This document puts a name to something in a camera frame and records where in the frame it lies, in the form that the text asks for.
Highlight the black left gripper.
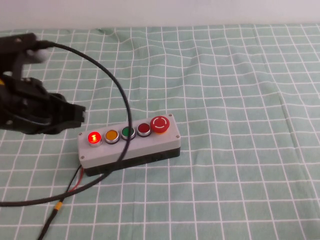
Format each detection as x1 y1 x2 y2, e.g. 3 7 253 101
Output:
0 76 87 136

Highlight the yellow push button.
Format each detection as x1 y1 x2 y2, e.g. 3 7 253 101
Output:
104 129 120 145

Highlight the green push button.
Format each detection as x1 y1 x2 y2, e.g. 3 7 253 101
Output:
120 126 137 141

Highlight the flat dark red push button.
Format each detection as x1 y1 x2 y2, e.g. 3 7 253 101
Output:
136 122 152 138

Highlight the grey black button control box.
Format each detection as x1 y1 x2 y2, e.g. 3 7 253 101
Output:
77 113 181 178

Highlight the red mushroom emergency stop button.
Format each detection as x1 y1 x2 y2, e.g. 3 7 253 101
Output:
149 115 171 135

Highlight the red indicator lamp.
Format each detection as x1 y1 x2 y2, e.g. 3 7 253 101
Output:
87 131 103 148

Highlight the green white-grid tablecloth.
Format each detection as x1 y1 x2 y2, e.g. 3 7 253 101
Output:
0 23 320 240

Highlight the black braided camera cable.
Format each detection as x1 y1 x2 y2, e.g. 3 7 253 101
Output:
0 41 133 208

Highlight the thin black wire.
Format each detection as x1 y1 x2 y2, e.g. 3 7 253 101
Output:
59 164 84 204

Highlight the thin red wire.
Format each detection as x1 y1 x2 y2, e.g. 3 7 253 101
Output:
65 166 86 195

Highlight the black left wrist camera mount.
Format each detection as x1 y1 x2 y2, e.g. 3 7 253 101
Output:
0 33 50 81

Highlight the black sleeved power cable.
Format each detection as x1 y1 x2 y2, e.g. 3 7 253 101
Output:
36 209 60 240

